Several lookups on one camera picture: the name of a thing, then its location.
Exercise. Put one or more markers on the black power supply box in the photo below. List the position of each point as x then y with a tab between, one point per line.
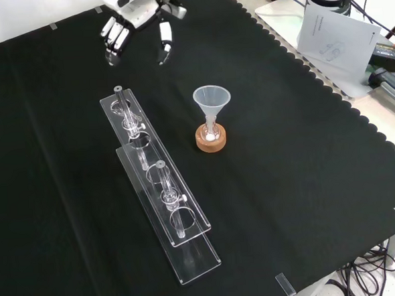
391	55

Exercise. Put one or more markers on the grey tape strip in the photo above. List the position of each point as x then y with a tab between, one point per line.
53	26

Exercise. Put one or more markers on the clear acrylic funnel stand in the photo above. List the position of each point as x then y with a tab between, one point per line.
159	177

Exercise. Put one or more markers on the clear plastic funnel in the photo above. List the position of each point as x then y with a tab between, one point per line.
211	98

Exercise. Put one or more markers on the white printed paper booklet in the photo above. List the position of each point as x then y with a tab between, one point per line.
336	40

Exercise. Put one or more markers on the glass round-bottom flask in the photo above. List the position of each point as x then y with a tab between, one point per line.
211	132

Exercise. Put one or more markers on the black bench cloth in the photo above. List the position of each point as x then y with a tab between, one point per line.
84	161

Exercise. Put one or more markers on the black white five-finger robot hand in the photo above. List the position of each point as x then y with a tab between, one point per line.
139	14

